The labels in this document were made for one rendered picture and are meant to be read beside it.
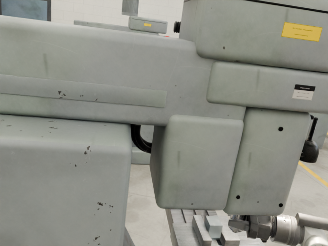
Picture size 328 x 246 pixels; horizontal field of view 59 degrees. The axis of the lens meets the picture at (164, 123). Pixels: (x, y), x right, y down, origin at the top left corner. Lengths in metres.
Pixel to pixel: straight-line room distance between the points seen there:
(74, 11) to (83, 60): 6.70
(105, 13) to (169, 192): 6.67
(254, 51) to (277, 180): 0.36
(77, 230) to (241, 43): 0.52
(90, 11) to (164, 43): 6.67
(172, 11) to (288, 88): 6.68
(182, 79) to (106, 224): 0.35
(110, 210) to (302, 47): 0.54
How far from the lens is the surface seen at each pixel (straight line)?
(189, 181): 0.73
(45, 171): 0.59
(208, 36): 0.63
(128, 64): 0.63
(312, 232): 1.01
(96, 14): 7.26
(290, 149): 0.82
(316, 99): 0.78
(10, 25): 0.66
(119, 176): 0.58
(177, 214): 1.43
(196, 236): 1.22
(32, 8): 7.45
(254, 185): 0.82
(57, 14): 7.39
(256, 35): 0.66
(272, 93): 0.71
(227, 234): 1.20
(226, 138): 0.70
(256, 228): 0.95
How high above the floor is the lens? 1.78
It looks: 18 degrees down
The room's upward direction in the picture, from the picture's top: 8 degrees clockwise
